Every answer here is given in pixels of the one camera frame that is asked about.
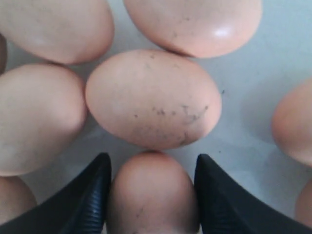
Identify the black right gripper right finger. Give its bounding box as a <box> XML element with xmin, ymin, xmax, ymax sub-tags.
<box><xmin>194</xmin><ymin>154</ymin><xmax>312</xmax><ymax>234</ymax></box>

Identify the clear plastic storage box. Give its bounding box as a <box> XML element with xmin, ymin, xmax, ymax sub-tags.
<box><xmin>0</xmin><ymin>0</ymin><xmax>312</xmax><ymax>232</ymax></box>

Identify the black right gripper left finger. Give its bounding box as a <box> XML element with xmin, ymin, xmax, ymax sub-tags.
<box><xmin>0</xmin><ymin>153</ymin><xmax>112</xmax><ymax>234</ymax></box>

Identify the brown egg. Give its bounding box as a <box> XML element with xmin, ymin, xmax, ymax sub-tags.
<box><xmin>0</xmin><ymin>64</ymin><xmax>87</xmax><ymax>176</ymax></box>
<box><xmin>0</xmin><ymin>176</ymin><xmax>37</xmax><ymax>224</ymax></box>
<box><xmin>294</xmin><ymin>180</ymin><xmax>312</xmax><ymax>228</ymax></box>
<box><xmin>86</xmin><ymin>49</ymin><xmax>222</xmax><ymax>150</ymax></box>
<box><xmin>106</xmin><ymin>151</ymin><xmax>200</xmax><ymax>234</ymax></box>
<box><xmin>271</xmin><ymin>78</ymin><xmax>312</xmax><ymax>166</ymax></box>
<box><xmin>123</xmin><ymin>0</ymin><xmax>263</xmax><ymax>58</ymax></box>
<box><xmin>0</xmin><ymin>0</ymin><xmax>115</xmax><ymax>64</ymax></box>

